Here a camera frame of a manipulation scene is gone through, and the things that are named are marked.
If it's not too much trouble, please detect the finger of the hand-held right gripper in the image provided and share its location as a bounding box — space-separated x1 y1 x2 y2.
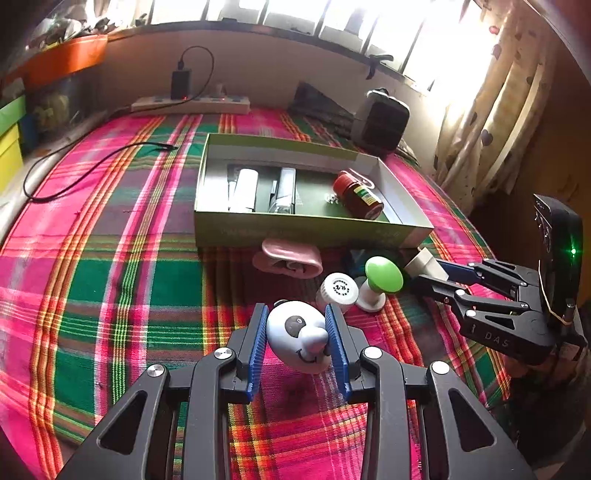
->
410 275 534 335
436 258 541 298

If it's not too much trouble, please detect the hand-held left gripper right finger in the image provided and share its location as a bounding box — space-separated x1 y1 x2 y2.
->
323 302 539 480

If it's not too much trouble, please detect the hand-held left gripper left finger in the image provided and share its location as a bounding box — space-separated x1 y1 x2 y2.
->
55 302 271 480

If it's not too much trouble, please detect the white charger plug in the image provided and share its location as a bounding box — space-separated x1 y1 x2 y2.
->
404 247 450 282

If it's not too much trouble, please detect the white panda toy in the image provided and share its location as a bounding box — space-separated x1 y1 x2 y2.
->
265 300 331 374

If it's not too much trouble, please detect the small white round cap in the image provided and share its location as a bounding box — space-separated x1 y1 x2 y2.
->
315 273 357 311

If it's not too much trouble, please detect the green mushroom shaped toy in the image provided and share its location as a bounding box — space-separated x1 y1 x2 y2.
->
359 256 406 315

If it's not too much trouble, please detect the pink plastic case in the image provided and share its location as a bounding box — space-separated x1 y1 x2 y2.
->
252 237 322 278

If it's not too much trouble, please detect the green cardboard box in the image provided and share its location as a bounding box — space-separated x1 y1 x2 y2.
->
193 133 435 250

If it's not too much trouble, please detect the brown bottle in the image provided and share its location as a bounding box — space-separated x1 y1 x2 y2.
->
333 170 384 220

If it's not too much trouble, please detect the white tube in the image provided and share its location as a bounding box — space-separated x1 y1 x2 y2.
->
228 167 259 214

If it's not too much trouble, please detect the black bike light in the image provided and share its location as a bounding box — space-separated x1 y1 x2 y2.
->
269 167 297 215

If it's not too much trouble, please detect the grey striped cloth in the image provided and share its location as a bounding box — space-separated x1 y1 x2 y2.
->
392 138 423 167

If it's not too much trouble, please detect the cream heart print curtain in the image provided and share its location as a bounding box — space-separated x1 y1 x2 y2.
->
434 9 578 217

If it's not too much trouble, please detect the pink green plaid blanket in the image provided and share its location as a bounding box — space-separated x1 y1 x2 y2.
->
0 106 513 480

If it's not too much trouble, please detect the black grey speaker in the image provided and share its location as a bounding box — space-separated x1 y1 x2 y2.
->
351 89 411 155

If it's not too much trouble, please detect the black window latch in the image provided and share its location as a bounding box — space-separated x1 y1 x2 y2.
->
365 53 395 81

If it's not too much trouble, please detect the white power strip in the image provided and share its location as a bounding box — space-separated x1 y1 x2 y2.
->
130 95 251 115

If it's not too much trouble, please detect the black power adapter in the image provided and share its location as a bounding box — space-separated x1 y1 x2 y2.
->
171 69 192 100

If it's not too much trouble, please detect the yellow box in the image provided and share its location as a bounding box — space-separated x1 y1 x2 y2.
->
0 122 24 195

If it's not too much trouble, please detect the blue box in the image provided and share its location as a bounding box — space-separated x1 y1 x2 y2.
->
18 113 40 155

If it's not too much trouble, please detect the orange box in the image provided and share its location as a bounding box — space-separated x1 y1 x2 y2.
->
0 33 109 88

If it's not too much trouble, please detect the pile of crumpled packaging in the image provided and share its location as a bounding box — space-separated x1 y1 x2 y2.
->
28 14 153 47

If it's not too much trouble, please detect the black adapter cable loop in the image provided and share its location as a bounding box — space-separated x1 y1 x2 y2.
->
178 46 215 100

